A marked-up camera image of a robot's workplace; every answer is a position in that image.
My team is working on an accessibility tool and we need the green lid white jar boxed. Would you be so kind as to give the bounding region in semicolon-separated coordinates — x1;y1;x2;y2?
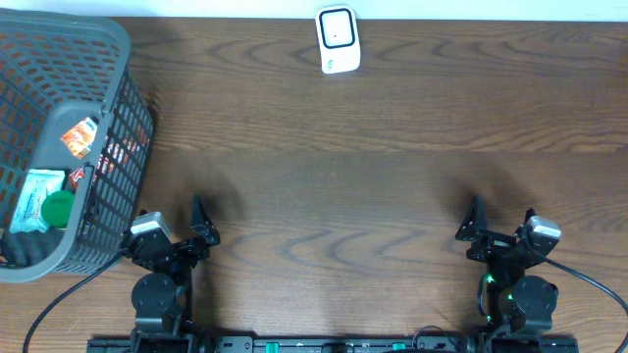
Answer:
41;190;75;228

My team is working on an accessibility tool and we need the red chocolate bar wrapper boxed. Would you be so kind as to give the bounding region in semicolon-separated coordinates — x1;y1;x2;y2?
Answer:
69;167;85;190

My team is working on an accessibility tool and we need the teal white tissue pack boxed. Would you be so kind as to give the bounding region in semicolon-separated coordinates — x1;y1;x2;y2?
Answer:
10;169;66;233

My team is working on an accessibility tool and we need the orange snack packet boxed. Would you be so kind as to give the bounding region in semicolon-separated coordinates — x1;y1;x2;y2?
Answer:
60;117;98;159

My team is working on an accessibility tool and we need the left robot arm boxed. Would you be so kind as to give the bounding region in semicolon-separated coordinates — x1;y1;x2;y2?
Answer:
121;195;220;353

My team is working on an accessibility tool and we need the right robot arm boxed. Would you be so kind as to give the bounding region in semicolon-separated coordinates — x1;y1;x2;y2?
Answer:
455;196;561;352

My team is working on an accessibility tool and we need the grey plastic mesh basket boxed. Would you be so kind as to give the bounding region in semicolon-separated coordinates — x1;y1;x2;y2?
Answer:
1;9;154;282

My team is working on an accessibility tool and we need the right camera cable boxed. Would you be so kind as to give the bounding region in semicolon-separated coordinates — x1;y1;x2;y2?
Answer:
519;234;628;353

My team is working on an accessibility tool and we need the camera cable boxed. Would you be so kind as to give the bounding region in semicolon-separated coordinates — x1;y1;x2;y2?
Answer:
22;248;128;353
519;234;628;353

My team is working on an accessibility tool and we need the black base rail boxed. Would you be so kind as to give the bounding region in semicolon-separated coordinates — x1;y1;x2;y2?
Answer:
86;335;579;353

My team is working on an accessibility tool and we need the left camera cable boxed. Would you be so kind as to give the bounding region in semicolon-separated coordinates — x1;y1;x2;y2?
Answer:
22;248;128;353

